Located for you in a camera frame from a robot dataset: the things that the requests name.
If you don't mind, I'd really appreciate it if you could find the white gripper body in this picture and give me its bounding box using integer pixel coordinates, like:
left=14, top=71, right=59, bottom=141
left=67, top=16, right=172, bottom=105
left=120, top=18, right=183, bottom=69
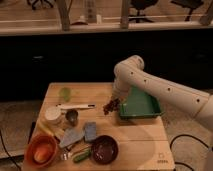
left=112, top=79, right=130, bottom=99

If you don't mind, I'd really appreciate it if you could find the dark purple grape bunch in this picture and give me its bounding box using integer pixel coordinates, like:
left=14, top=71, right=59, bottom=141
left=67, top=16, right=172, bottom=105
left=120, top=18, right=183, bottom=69
left=103, top=99, right=120, bottom=115

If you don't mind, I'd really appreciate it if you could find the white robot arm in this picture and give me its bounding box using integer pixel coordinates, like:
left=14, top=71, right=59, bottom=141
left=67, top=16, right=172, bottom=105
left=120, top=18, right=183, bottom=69
left=112, top=55, right=213, bottom=131

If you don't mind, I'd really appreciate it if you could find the green plastic tray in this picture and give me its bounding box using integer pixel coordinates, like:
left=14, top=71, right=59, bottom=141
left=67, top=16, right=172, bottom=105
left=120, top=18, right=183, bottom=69
left=119, top=87, right=162, bottom=119

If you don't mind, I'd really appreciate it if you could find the blue sponge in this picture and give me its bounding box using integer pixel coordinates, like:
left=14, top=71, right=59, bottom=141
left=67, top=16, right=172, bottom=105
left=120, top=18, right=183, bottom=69
left=84, top=122, right=96, bottom=142

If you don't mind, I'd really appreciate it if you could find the wooden table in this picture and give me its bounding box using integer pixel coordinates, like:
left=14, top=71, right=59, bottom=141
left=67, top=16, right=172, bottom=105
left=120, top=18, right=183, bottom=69
left=22, top=83, right=174, bottom=171

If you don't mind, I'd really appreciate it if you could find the small metal cup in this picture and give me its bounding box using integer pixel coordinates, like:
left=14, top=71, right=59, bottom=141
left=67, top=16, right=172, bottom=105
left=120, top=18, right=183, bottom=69
left=65, top=110, right=78, bottom=126

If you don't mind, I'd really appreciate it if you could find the dark purple bowl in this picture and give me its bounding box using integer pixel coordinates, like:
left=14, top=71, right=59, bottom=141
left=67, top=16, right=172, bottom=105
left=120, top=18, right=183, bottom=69
left=91, top=135, right=119, bottom=164

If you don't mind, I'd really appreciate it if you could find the grey cloth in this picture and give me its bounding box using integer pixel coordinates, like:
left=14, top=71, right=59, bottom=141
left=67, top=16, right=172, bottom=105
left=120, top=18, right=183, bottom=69
left=59, top=128, right=84, bottom=148

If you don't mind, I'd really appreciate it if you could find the white round container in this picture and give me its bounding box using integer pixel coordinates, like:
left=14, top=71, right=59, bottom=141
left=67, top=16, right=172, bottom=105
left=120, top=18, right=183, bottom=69
left=44, top=106, right=61, bottom=124

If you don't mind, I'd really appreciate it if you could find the green cucumber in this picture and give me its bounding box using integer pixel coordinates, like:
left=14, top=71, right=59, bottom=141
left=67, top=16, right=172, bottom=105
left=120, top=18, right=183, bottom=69
left=73, top=149, right=91, bottom=163

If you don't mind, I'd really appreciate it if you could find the silver fork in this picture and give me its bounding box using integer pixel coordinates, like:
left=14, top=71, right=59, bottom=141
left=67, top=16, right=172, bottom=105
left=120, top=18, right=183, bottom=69
left=59, top=143, right=88, bottom=161

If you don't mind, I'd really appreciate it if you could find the yellow banana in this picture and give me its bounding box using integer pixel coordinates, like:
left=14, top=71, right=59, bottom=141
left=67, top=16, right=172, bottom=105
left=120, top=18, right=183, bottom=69
left=37, top=120, right=54, bottom=136

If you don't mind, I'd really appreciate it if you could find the orange bowl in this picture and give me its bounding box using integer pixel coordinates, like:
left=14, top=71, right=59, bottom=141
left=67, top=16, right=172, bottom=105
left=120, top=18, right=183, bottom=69
left=24, top=134, right=58, bottom=168

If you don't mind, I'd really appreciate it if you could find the white handled knife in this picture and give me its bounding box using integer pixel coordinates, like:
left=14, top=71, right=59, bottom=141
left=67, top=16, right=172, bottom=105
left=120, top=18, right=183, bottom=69
left=56, top=104, right=96, bottom=110

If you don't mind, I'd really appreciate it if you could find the black cable on floor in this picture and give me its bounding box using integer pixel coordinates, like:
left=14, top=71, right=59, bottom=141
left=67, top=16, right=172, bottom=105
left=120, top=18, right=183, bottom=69
left=169, top=133, right=213, bottom=171

